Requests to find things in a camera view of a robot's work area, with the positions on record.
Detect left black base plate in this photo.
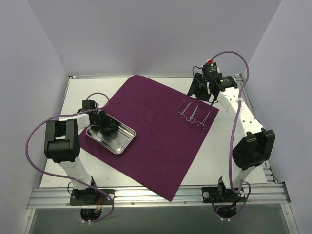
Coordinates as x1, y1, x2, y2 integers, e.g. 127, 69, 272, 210
69, 188, 113, 206

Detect steel surgical scissors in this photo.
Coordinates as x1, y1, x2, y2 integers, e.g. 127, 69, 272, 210
186, 105, 198, 123

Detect steel instrument tray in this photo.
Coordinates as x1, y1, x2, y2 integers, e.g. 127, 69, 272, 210
86, 115, 136, 155

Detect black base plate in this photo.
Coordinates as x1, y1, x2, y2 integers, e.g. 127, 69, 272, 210
201, 187, 246, 203
69, 188, 113, 206

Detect aluminium rail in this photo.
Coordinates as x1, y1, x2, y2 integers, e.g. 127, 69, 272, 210
26, 183, 291, 210
235, 74, 280, 183

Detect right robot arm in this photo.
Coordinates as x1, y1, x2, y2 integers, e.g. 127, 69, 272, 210
188, 73, 275, 201

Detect aluminium front rail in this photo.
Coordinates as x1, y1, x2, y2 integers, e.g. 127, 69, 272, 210
26, 183, 291, 210

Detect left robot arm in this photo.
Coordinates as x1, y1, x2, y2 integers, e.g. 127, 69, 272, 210
44, 99, 120, 204

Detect aluminium right rail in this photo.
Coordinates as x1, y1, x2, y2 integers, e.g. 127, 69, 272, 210
235, 74, 280, 183

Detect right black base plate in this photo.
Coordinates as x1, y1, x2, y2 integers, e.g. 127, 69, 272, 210
201, 187, 246, 203

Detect steel forceps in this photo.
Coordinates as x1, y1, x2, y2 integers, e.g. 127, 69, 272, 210
196, 112, 210, 129
177, 102, 192, 118

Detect purple cloth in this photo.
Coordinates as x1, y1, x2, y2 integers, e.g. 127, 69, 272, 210
79, 75, 218, 201

